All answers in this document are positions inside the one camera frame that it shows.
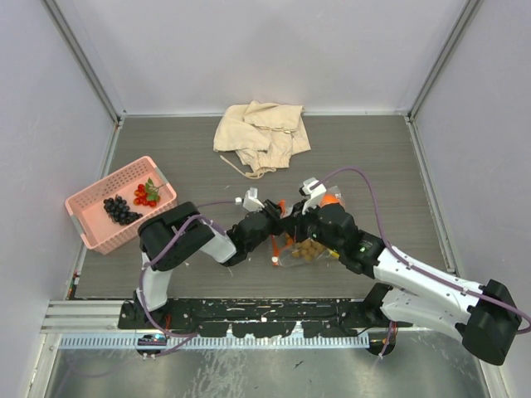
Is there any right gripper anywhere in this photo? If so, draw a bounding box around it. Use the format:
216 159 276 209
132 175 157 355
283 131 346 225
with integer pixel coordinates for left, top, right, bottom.
278 198 343 255

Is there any fake brown longan bunch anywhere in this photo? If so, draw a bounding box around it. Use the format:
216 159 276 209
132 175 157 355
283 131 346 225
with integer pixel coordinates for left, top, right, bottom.
282 234 325 262

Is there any clear zip top bag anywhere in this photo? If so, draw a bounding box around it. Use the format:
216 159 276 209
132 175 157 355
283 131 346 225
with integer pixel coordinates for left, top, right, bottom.
270 232 339 268

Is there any fake black grape bunch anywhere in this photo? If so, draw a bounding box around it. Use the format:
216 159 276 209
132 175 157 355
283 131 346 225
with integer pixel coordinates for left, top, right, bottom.
103 196 143 226

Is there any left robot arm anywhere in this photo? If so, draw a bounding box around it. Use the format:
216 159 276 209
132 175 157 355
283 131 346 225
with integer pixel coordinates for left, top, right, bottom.
135 201 283 328

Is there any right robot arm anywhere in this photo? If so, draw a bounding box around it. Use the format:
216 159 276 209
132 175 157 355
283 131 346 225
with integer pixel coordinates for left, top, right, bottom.
281 203 523 366

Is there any fake orange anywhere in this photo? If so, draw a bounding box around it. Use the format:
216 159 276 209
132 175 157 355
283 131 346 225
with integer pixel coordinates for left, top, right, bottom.
319 193 342 207

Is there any pink plastic basket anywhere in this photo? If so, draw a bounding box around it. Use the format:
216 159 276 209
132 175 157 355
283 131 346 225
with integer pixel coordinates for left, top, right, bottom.
66 156 178 255

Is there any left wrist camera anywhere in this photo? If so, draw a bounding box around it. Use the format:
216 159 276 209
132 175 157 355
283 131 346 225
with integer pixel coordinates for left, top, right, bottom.
234 187 264 212

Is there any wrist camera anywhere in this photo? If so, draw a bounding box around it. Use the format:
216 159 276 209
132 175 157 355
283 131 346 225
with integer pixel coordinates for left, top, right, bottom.
300 177 327 214
234 187 264 212

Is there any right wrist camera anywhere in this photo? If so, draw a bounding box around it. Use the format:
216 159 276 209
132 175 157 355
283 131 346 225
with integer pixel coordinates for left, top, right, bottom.
300 177 327 214

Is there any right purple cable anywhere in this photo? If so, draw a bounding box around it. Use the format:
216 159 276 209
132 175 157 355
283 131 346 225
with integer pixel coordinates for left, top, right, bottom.
314 167 531 357

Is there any beige cloth drawstring bag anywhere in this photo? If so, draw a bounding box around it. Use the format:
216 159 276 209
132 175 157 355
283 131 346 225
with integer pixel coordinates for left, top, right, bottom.
213 100 311 180

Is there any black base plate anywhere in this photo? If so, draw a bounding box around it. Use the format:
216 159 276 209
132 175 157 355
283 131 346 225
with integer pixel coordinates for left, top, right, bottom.
118 297 414 339

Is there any grey slotted cable duct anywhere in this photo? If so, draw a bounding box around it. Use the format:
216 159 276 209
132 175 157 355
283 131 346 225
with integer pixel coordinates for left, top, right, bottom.
58 332 370 350

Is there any aluminium frame rail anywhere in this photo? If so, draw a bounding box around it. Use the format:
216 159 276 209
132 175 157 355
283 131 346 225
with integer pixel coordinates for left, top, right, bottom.
41 300 123 333

